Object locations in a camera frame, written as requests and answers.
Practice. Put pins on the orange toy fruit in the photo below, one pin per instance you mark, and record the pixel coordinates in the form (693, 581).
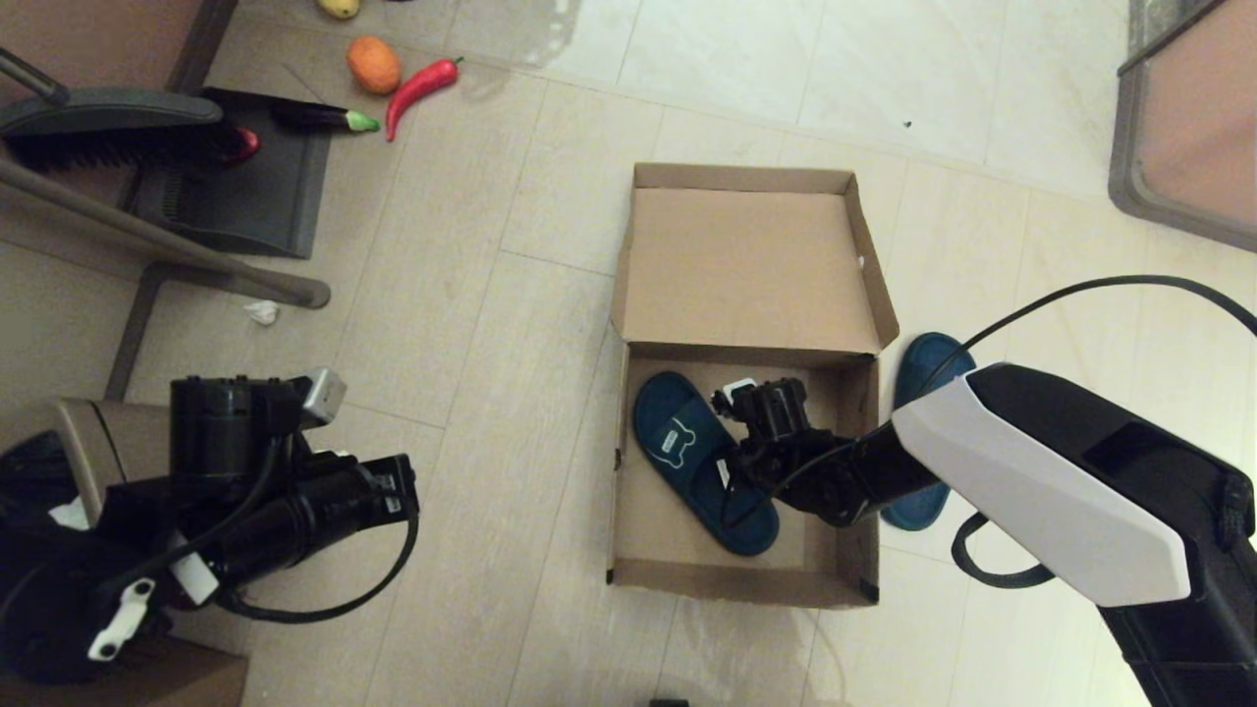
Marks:
(374, 66)

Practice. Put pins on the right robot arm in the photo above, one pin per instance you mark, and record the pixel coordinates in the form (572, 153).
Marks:
(1031, 471)

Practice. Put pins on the black broom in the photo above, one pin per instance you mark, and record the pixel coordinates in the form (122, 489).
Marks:
(116, 108)

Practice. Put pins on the brown furniture panel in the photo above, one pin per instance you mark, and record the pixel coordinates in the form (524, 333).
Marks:
(98, 37)

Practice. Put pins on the black bin liner bag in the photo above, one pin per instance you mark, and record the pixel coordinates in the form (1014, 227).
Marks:
(25, 471)

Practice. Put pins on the red toy chili pepper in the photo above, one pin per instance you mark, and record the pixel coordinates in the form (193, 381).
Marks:
(420, 88)

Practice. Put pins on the small red toy fruit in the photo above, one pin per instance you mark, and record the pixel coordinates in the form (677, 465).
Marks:
(246, 145)

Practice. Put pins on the brown table with grey rim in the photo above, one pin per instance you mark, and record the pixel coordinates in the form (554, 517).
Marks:
(1198, 113)

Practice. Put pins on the brown metal furniture frame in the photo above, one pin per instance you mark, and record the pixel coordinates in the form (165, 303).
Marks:
(147, 238)

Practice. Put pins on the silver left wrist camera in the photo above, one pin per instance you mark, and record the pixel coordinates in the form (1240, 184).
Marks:
(322, 395)

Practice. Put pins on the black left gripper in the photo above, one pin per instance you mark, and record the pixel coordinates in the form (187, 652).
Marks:
(231, 427)

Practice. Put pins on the black dustpan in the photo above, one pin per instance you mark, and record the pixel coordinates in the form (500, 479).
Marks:
(253, 201)

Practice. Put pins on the closed brown cardboard carton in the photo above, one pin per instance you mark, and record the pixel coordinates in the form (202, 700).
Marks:
(196, 682)

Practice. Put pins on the yellow toy mango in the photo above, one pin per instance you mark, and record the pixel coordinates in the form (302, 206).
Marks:
(339, 7)

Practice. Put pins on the crumpled white tissue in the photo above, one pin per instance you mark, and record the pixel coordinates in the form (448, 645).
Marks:
(263, 312)
(71, 513)

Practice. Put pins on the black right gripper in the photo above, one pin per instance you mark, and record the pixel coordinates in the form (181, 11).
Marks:
(781, 412)

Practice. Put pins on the blue slipper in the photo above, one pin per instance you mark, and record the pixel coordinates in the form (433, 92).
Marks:
(933, 358)
(668, 412)

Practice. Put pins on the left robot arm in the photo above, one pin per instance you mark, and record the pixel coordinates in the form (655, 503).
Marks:
(39, 609)

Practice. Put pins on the brown cardboard shoe box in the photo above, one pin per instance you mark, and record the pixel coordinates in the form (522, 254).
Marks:
(746, 275)

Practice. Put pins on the dark toy eggplant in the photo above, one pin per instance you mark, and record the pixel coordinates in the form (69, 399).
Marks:
(312, 117)

